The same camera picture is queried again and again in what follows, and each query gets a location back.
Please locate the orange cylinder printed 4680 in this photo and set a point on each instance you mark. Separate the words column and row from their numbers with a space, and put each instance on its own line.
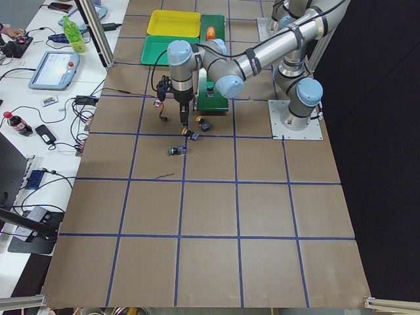
column 210, row 33

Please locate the cola bottle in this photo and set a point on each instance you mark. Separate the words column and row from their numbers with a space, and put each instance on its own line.
column 18, row 124

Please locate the yellow push button near belt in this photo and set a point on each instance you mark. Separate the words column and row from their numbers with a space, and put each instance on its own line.
column 203, row 123

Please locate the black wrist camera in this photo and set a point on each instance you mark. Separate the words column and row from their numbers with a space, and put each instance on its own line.
column 163, row 87

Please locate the teach pendant tablet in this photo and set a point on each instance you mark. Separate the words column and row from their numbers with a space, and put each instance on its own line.
column 55, row 71

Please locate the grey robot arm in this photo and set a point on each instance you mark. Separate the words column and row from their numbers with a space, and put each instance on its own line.
column 285, row 12
column 293, row 25

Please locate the green drink bottle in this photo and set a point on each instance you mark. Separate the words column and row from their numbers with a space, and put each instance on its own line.
column 73, row 35

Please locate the yellow push button on tape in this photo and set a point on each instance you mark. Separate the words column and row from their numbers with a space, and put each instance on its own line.
column 192, row 135

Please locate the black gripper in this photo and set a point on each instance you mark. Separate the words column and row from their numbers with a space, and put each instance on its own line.
column 182, row 97

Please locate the aluminium frame post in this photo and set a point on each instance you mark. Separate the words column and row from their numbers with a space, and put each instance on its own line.
column 94, row 26

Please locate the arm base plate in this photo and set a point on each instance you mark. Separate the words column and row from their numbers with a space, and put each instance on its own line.
column 286, row 126
column 266, row 28

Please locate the yellow plastic tray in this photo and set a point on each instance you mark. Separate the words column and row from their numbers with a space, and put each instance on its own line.
column 174, row 23

